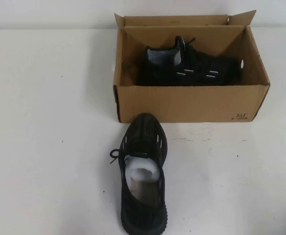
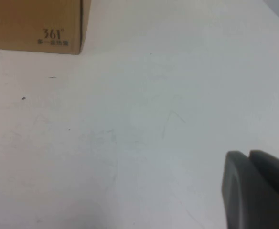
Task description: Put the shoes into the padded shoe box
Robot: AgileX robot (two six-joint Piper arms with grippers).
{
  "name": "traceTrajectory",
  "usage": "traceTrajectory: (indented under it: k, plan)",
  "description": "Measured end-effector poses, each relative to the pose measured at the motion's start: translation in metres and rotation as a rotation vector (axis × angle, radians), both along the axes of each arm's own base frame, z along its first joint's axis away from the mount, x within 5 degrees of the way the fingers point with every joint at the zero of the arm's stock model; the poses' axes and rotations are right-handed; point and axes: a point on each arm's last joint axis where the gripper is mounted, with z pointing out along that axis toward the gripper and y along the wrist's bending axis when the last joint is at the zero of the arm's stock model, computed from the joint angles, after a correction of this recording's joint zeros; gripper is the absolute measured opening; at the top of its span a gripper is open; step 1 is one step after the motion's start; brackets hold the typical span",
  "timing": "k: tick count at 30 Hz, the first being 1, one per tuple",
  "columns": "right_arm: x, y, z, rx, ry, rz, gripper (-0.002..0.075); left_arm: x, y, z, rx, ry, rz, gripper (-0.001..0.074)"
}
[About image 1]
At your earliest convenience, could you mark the black knit sneaker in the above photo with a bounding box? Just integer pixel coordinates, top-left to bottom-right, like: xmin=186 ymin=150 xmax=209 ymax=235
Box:
xmin=109 ymin=112 xmax=168 ymax=235
xmin=137 ymin=36 xmax=241 ymax=86

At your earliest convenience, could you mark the brown cardboard shoe box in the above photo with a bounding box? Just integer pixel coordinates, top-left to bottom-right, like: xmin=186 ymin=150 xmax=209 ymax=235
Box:
xmin=113 ymin=9 xmax=271 ymax=123

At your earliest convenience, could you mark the brown cardboard shoe insert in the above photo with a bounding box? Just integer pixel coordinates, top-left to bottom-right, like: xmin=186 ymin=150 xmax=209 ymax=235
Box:
xmin=130 ymin=175 xmax=160 ymax=204

